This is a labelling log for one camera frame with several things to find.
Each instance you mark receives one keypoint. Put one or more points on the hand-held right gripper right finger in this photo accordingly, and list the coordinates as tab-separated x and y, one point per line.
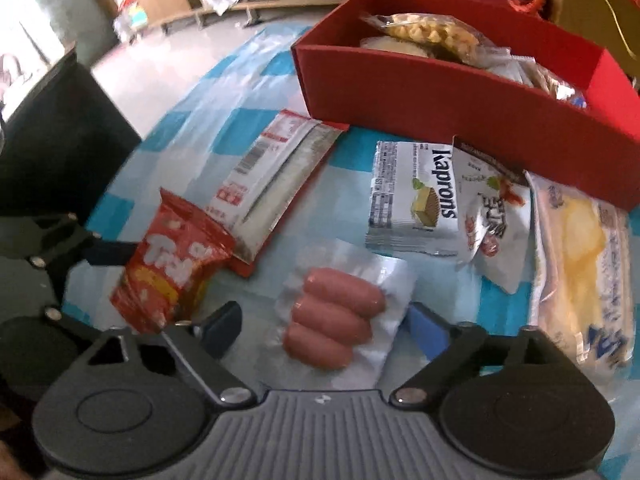
426	329

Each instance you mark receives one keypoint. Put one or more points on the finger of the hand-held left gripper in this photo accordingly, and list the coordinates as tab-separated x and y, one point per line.
57	310
75	245

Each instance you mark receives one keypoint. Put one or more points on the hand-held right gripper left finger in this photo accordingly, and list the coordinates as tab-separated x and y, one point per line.
222	329

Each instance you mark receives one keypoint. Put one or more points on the red snack packet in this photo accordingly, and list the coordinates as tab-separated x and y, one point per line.
165	260

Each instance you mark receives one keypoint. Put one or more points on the sausage packet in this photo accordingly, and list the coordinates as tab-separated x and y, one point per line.
330	310

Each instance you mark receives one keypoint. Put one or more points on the white red printed packet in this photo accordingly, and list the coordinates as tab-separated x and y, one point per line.
495	230

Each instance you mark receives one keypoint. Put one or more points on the white wafer packet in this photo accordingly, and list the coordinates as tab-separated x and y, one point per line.
400	200

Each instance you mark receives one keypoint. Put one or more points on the long white snack packet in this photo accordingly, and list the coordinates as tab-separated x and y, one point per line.
270	185

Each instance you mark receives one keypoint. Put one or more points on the yellow cake packet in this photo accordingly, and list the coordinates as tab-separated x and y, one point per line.
575	280

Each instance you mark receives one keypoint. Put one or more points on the red cardboard box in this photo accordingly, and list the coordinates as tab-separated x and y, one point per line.
400	90

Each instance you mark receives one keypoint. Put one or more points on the round white cake packet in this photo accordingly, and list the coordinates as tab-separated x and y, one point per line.
395	46

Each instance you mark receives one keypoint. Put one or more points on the waffle packet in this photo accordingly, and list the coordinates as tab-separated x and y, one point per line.
430	32

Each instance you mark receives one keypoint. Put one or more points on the black chair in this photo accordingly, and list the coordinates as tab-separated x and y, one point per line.
60	150

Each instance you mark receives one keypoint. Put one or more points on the blue white checkered tablecloth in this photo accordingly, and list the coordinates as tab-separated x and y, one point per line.
210	110

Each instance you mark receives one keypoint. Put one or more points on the plastic drawer unit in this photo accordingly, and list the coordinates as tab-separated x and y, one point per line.
131	12

